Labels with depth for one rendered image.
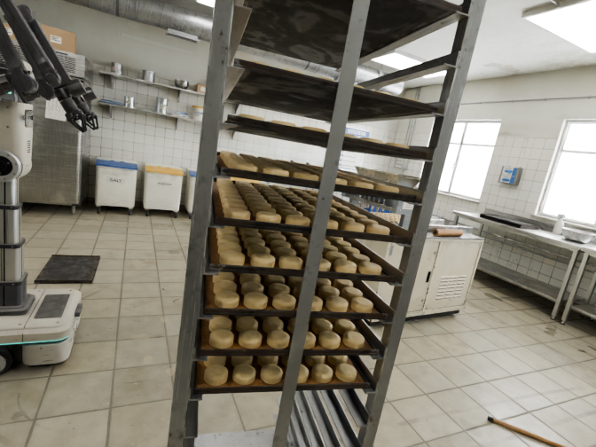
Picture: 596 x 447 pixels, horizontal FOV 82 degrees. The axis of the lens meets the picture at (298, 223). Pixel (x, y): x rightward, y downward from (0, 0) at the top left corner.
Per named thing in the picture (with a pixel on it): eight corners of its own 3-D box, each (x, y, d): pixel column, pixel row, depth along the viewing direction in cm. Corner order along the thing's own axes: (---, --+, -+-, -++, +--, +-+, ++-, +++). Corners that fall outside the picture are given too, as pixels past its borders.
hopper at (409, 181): (374, 184, 334) (377, 169, 331) (419, 194, 288) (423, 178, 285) (351, 180, 320) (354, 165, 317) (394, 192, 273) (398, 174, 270)
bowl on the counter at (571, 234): (552, 236, 413) (555, 226, 410) (568, 238, 427) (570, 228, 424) (583, 245, 384) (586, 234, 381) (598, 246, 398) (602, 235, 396)
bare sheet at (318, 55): (225, 41, 110) (226, 35, 109) (341, 70, 121) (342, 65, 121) (247, -57, 53) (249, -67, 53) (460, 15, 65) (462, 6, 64)
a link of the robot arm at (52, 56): (20, 12, 184) (14, 7, 174) (32, 10, 185) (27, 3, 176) (68, 94, 202) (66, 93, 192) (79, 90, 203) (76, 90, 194)
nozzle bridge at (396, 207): (363, 215, 349) (370, 182, 342) (419, 237, 289) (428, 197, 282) (337, 214, 332) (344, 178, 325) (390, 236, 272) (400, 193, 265)
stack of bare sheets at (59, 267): (51, 257, 327) (51, 254, 326) (99, 258, 344) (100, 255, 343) (34, 283, 274) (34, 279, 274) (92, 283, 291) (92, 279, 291)
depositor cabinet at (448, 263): (410, 287, 414) (427, 220, 397) (462, 317, 355) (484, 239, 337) (321, 294, 350) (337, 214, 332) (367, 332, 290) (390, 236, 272)
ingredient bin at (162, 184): (142, 217, 520) (145, 166, 504) (140, 207, 575) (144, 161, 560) (179, 219, 544) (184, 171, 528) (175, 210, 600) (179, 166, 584)
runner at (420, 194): (316, 171, 131) (317, 163, 130) (323, 172, 131) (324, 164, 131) (410, 204, 71) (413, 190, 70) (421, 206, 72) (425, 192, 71)
